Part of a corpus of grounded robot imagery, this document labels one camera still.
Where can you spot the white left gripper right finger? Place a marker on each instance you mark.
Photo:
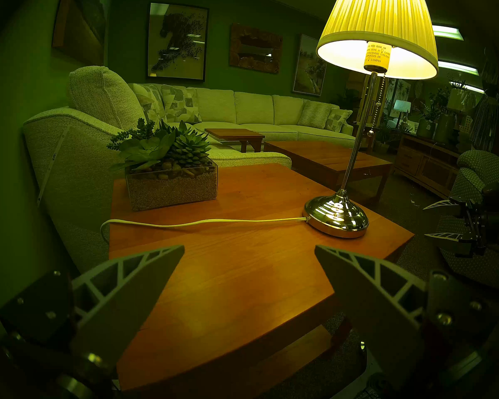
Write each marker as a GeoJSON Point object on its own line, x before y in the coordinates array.
{"type": "Point", "coordinates": [370, 302]}

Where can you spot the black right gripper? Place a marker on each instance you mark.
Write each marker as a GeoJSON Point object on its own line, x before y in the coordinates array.
{"type": "Point", "coordinates": [490, 225]}

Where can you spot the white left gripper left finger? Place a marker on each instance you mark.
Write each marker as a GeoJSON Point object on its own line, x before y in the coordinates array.
{"type": "Point", "coordinates": [120, 302]}

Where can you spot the chrome table lamp pleated shade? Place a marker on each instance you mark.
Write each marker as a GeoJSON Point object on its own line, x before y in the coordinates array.
{"type": "Point", "coordinates": [337, 215]}

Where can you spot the background lamp white shade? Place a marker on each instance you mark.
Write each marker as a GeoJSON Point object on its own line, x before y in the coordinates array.
{"type": "Point", "coordinates": [401, 106]}

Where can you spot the wooden console cabinet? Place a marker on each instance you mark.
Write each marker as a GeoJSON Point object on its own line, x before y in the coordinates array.
{"type": "Point", "coordinates": [428, 165]}

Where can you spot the green dotted armchair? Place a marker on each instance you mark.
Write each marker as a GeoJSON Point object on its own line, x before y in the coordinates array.
{"type": "Point", "coordinates": [482, 169]}

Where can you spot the pale ceramic vase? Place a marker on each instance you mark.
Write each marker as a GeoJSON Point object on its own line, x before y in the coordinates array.
{"type": "Point", "coordinates": [443, 129]}

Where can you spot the potted plant on console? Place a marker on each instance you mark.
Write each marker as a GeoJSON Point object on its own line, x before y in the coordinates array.
{"type": "Point", "coordinates": [428, 119]}

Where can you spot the succulent plants in glass planter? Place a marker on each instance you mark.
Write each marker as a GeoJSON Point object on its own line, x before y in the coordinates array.
{"type": "Point", "coordinates": [170, 190]}

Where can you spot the wooden side table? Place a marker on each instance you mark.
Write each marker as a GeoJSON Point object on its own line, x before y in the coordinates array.
{"type": "Point", "coordinates": [241, 277]}

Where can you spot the beige sectional sofa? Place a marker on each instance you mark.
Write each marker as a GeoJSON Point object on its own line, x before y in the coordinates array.
{"type": "Point", "coordinates": [79, 186]}

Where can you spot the large wooden coffee table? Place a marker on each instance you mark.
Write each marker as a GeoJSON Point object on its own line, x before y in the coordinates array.
{"type": "Point", "coordinates": [324, 157]}

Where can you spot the fluorescent ceiling light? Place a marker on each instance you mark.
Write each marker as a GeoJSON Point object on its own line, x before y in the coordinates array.
{"type": "Point", "coordinates": [457, 67]}
{"type": "Point", "coordinates": [447, 32]}
{"type": "Point", "coordinates": [468, 87]}

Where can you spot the patterned grey throw pillow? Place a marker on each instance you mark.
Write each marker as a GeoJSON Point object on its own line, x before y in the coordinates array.
{"type": "Point", "coordinates": [337, 119]}
{"type": "Point", "coordinates": [149, 101]}
{"type": "Point", "coordinates": [181, 103]}

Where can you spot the dark potted floor plant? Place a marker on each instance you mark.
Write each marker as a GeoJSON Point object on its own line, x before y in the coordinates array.
{"type": "Point", "coordinates": [349, 99]}

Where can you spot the arched wooden cabinet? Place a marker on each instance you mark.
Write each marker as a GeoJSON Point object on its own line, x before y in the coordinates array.
{"type": "Point", "coordinates": [355, 86]}

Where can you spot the striped beige throw pillow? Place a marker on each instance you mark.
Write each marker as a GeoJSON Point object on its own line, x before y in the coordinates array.
{"type": "Point", "coordinates": [314, 113]}

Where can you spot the small wooden end table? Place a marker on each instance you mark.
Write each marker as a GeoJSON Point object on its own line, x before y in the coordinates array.
{"type": "Point", "coordinates": [233, 133]}

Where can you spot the framed tree landscape painting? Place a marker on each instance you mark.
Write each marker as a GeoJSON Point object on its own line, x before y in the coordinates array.
{"type": "Point", "coordinates": [310, 65]}

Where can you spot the rustic wood framed mirror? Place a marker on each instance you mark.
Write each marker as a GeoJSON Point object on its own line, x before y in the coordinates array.
{"type": "Point", "coordinates": [255, 48]}

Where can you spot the framed dotted horse artwork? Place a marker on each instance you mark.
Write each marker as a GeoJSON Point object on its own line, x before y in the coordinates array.
{"type": "Point", "coordinates": [178, 40]}

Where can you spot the framed mountain landscape painting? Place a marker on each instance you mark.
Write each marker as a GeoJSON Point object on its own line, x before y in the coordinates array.
{"type": "Point", "coordinates": [83, 28]}

